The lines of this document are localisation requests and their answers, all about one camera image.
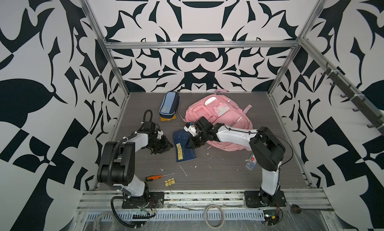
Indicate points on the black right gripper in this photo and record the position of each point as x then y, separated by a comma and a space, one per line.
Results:
193, 144

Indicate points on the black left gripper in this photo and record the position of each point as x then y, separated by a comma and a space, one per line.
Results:
165, 146

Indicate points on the dark blue notebook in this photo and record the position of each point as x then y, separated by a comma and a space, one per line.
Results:
184, 150

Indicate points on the pink student backpack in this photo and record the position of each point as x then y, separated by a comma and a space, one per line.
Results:
219, 109

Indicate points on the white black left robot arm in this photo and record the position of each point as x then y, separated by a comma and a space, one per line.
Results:
118, 161

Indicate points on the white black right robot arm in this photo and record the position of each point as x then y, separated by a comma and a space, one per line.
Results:
266, 147

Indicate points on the small yellow sticky pad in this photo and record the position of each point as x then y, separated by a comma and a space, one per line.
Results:
168, 119

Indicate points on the small yellow wooden block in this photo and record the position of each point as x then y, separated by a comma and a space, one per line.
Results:
170, 182

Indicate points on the blue pencil case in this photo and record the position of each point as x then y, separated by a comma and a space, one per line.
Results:
169, 104

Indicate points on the clear tape roll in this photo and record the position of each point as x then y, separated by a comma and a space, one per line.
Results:
214, 212

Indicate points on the small green circuit board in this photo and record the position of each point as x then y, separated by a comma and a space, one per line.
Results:
272, 217

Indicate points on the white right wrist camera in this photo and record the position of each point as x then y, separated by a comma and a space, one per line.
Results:
191, 128

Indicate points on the orange handled screwdriver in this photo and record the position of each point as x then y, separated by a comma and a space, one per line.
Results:
156, 177

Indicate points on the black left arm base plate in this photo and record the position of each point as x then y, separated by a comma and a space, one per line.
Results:
148, 200

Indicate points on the white slotted cable duct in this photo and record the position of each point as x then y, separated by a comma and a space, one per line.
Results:
182, 215

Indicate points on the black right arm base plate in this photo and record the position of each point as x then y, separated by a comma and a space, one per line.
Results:
260, 199

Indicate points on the aluminium frame crossbar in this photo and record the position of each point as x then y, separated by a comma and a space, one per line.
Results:
199, 44

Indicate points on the grey wall hook rail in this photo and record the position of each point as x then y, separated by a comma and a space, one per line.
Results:
351, 93

